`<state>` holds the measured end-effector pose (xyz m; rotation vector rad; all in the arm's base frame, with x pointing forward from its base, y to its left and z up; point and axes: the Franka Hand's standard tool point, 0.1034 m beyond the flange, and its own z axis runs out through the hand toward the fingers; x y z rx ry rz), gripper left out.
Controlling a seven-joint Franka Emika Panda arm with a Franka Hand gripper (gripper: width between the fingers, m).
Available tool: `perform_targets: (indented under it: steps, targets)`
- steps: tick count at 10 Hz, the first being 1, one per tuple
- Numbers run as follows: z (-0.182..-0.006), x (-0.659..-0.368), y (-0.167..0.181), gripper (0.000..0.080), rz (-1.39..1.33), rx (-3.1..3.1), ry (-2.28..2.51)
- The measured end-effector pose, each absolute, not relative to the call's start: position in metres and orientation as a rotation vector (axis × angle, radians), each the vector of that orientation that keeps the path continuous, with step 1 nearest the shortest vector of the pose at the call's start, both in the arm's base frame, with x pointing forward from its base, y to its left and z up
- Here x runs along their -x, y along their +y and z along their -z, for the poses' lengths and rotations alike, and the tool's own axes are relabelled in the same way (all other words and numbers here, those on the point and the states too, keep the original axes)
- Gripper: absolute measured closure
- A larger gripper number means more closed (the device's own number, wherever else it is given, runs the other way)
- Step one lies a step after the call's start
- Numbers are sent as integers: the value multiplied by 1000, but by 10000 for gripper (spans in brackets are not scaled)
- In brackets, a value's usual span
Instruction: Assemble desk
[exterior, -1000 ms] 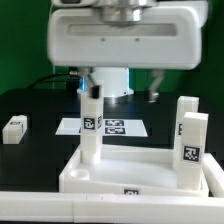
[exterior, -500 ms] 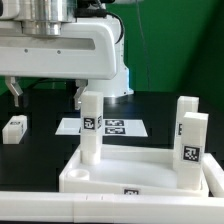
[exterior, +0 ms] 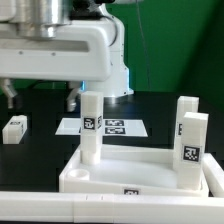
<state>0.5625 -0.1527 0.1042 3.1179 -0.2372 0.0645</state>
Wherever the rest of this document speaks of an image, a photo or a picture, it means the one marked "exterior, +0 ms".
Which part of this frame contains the white front fence bar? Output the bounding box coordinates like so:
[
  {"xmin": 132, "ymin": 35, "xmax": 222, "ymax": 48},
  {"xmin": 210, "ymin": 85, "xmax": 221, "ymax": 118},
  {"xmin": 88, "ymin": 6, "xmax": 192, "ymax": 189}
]
[{"xmin": 0, "ymin": 192, "xmax": 224, "ymax": 224}]

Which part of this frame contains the white fence bar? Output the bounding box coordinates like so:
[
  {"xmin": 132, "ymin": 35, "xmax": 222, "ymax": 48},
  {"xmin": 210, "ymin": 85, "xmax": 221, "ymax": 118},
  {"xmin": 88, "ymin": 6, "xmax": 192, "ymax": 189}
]
[
  {"xmin": 0, "ymin": 192, "xmax": 224, "ymax": 224},
  {"xmin": 203, "ymin": 153, "xmax": 224, "ymax": 198}
]

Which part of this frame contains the white right fence bar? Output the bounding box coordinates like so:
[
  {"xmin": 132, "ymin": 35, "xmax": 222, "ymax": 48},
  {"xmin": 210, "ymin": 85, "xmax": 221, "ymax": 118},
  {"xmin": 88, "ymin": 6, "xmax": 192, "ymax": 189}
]
[{"xmin": 203, "ymin": 153, "xmax": 224, "ymax": 198}]

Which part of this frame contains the white desk top tray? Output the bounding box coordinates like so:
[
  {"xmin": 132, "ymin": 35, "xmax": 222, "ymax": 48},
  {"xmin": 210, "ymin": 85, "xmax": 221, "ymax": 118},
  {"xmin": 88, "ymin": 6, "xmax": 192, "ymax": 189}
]
[{"xmin": 59, "ymin": 144, "xmax": 209, "ymax": 197}]

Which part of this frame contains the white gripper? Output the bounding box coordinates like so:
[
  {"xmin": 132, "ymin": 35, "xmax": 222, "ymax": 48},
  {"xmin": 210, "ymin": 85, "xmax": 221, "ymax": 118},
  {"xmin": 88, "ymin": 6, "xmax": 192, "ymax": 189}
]
[{"xmin": 0, "ymin": 21, "xmax": 112, "ymax": 112}]

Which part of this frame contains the white marker sheet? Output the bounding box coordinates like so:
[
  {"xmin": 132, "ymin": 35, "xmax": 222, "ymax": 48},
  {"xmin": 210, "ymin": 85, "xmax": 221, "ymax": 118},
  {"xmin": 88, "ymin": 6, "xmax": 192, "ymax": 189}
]
[{"xmin": 55, "ymin": 118, "xmax": 148, "ymax": 137}]

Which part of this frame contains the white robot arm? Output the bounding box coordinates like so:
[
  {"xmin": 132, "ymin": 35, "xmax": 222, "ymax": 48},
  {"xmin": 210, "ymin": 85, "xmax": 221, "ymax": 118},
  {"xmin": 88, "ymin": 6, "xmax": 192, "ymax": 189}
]
[{"xmin": 0, "ymin": 0, "xmax": 132, "ymax": 111}]

